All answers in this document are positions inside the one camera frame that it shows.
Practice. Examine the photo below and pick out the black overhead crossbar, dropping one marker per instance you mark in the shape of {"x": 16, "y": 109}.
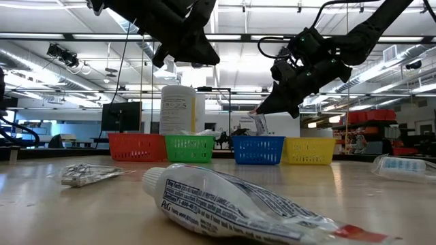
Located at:
{"x": 245, "y": 37}

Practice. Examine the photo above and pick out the black ceiling spotlight cluster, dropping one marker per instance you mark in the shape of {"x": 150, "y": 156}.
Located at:
{"x": 68, "y": 58}

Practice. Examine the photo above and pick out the black background robot arm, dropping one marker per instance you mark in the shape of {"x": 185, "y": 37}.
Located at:
{"x": 223, "y": 139}

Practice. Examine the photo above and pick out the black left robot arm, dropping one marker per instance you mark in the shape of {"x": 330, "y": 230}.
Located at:
{"x": 119, "y": 8}

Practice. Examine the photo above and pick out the shelf with red bins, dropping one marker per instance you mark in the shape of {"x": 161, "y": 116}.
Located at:
{"x": 374, "y": 115}

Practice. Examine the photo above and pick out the black computer monitor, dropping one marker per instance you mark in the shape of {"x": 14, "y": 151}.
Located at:
{"x": 121, "y": 115}

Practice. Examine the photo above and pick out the green plastic basket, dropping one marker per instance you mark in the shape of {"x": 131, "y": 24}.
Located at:
{"x": 189, "y": 149}

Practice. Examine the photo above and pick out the blue plastic basket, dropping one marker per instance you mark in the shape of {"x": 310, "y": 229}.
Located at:
{"x": 257, "y": 151}

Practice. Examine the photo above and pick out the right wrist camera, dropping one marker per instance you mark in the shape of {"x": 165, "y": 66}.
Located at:
{"x": 282, "y": 70}

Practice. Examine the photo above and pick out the white wipes canister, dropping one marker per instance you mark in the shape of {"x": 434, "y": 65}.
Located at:
{"x": 177, "y": 112}

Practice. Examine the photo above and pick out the dark office chair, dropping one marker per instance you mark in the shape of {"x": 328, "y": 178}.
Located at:
{"x": 56, "y": 141}

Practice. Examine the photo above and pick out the red plastic basket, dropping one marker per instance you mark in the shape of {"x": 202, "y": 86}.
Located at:
{"x": 136, "y": 148}

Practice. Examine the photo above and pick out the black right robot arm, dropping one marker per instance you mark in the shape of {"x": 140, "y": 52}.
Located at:
{"x": 368, "y": 34}

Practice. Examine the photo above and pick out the yellow plastic basket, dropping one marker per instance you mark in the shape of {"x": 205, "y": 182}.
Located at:
{"x": 308, "y": 151}

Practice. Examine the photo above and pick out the white travel toothpaste tube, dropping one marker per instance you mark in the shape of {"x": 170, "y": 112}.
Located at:
{"x": 260, "y": 124}
{"x": 218, "y": 204}

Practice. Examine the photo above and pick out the blue white toothbrush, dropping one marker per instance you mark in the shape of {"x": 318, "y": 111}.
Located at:
{"x": 402, "y": 167}

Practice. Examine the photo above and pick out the clear silver packet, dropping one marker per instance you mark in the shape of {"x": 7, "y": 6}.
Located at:
{"x": 85, "y": 174}

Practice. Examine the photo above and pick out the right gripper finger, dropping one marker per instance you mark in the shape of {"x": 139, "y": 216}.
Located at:
{"x": 282, "y": 100}

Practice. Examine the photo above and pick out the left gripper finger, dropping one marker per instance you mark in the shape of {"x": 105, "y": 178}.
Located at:
{"x": 197, "y": 51}

